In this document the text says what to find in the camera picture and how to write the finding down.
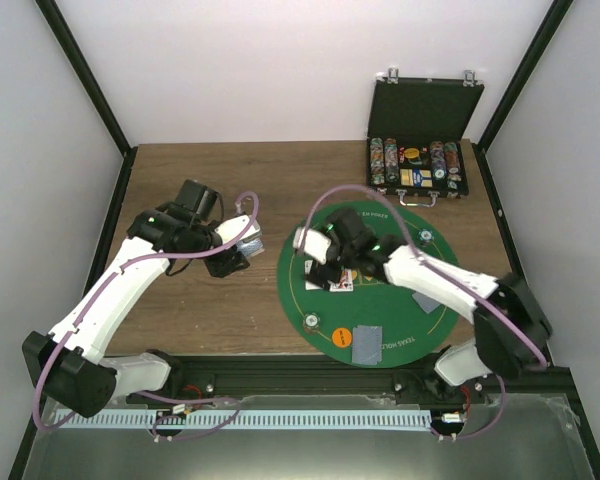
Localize face up queen card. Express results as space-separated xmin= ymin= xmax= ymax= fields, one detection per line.
xmin=329 ymin=269 xmax=354 ymax=293

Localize blue patterned card deck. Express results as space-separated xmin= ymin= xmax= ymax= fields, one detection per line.
xmin=237 ymin=238 xmax=264 ymax=258

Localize dealt blue card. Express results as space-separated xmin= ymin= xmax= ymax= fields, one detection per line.
xmin=412 ymin=292 xmax=440 ymax=315
xmin=356 ymin=323 xmax=384 ymax=363
xmin=351 ymin=325 xmax=383 ymax=366

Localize orange round blind button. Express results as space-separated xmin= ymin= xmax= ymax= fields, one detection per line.
xmin=331 ymin=327 xmax=353 ymax=349

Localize face up community card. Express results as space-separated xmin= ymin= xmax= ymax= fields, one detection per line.
xmin=304 ymin=260 xmax=324 ymax=290

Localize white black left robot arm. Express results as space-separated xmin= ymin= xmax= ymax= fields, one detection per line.
xmin=22 ymin=180 xmax=261 ymax=419

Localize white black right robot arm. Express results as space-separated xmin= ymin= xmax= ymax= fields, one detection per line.
xmin=293 ymin=207 xmax=552 ymax=403

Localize round green poker mat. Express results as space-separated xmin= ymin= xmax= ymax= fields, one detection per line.
xmin=275 ymin=200 xmax=464 ymax=370

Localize yellow card box in case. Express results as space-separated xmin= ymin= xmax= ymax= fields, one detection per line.
xmin=400 ymin=169 xmax=414 ymax=186

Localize blue card box in case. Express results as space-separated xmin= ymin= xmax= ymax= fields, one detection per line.
xmin=412 ymin=169 xmax=433 ymax=188

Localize chip row in case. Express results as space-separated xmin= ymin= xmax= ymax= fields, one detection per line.
xmin=429 ymin=141 xmax=447 ymax=180
xmin=369 ymin=138 xmax=385 ymax=185
xmin=444 ymin=142 xmax=462 ymax=183
xmin=384 ymin=138 xmax=400 ymax=184

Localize black poker chip case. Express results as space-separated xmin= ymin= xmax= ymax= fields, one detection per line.
xmin=366 ymin=67 xmax=484 ymax=207

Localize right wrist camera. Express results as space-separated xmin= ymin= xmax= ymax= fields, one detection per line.
xmin=292 ymin=227 xmax=332 ymax=265

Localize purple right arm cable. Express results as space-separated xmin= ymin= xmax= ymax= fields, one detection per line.
xmin=299 ymin=184 xmax=550 ymax=444

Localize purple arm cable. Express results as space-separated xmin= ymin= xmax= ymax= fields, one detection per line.
xmin=299 ymin=184 xmax=550 ymax=444
xmin=32 ymin=190 xmax=260 ymax=444

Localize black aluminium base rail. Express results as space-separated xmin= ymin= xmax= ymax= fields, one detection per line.
xmin=44 ymin=353 xmax=571 ymax=406

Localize light blue slotted cable duct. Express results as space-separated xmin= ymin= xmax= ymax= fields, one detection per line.
xmin=64 ymin=409 xmax=432 ymax=432

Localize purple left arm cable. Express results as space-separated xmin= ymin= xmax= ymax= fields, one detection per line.
xmin=32 ymin=190 xmax=260 ymax=444

